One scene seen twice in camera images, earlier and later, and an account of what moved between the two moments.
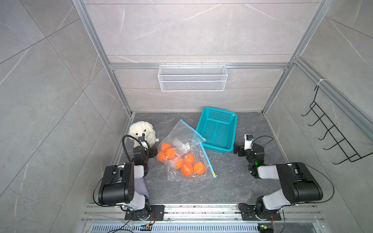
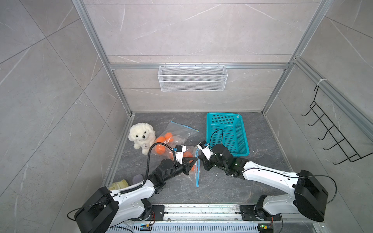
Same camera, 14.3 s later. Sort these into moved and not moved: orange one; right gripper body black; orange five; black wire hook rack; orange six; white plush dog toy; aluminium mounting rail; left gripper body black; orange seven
Moved: orange six; left gripper body black; orange seven; orange five; right gripper body black; orange one
Not moved: white plush dog toy; black wire hook rack; aluminium mounting rail
